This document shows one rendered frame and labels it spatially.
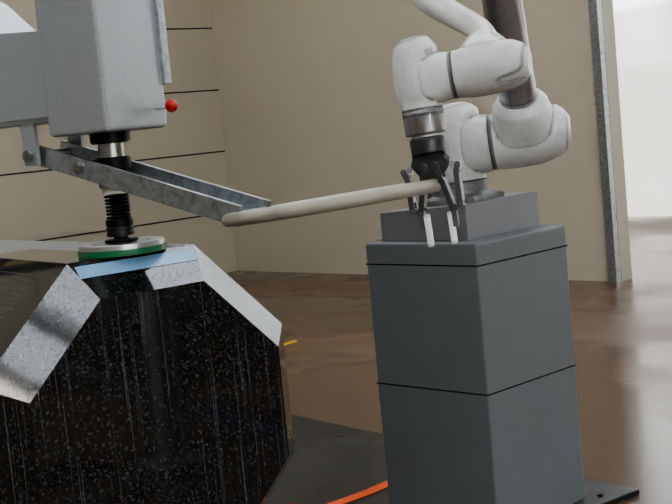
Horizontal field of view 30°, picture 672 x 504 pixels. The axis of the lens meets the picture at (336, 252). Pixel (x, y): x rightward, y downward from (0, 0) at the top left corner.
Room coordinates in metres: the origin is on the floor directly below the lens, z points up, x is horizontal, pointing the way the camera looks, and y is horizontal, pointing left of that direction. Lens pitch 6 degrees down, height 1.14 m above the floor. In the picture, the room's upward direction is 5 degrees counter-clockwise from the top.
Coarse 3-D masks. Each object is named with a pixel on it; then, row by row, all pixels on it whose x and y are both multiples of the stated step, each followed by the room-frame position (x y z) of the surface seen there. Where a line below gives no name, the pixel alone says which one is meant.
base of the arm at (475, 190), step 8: (464, 184) 3.41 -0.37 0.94; (472, 184) 3.42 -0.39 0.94; (480, 184) 3.43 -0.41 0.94; (440, 192) 3.44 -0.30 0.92; (464, 192) 3.41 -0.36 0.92; (472, 192) 3.41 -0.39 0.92; (480, 192) 3.42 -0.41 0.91; (488, 192) 3.45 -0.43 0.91; (496, 192) 3.47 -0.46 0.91; (432, 200) 3.45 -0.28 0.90; (440, 200) 3.43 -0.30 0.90; (456, 200) 3.40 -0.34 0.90; (472, 200) 3.37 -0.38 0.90
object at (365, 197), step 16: (352, 192) 2.97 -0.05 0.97; (368, 192) 2.52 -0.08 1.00; (384, 192) 2.53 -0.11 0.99; (400, 192) 2.55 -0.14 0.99; (416, 192) 2.58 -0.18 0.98; (432, 192) 2.65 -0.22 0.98; (256, 208) 2.89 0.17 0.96; (272, 208) 2.54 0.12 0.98; (288, 208) 2.52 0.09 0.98; (304, 208) 2.51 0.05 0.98; (320, 208) 2.51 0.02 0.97; (336, 208) 2.51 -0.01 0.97; (224, 224) 2.69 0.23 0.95; (240, 224) 2.61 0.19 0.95
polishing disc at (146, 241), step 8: (144, 240) 3.09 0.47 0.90; (152, 240) 3.07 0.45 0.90; (160, 240) 3.09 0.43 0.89; (80, 248) 3.07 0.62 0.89; (88, 248) 3.04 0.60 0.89; (96, 248) 3.03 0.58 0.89; (104, 248) 3.02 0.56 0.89; (112, 248) 3.02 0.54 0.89; (120, 248) 3.02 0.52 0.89; (128, 248) 3.02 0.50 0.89
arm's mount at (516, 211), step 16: (528, 192) 3.48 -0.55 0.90; (432, 208) 3.37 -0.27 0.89; (448, 208) 3.33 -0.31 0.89; (464, 208) 3.29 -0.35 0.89; (480, 208) 3.33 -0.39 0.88; (496, 208) 3.38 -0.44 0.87; (512, 208) 3.43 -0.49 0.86; (528, 208) 3.48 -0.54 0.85; (384, 224) 3.50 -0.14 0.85; (400, 224) 3.46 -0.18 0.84; (416, 224) 3.42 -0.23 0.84; (432, 224) 3.37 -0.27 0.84; (448, 224) 3.33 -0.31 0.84; (464, 224) 3.29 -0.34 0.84; (480, 224) 3.33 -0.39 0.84; (496, 224) 3.37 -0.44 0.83; (512, 224) 3.42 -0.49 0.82; (528, 224) 3.47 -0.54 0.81; (384, 240) 3.51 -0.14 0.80; (400, 240) 3.46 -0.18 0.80; (416, 240) 3.42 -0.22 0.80; (448, 240) 3.34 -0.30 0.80; (464, 240) 3.30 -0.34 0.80
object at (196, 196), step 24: (72, 144) 3.27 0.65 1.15; (48, 168) 3.17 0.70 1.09; (72, 168) 3.12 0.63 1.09; (96, 168) 3.07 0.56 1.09; (144, 168) 3.13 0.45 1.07; (144, 192) 2.98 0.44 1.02; (168, 192) 2.94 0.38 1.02; (192, 192) 2.90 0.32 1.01; (216, 192) 3.00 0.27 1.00; (240, 192) 2.96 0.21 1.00; (216, 216) 2.86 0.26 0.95
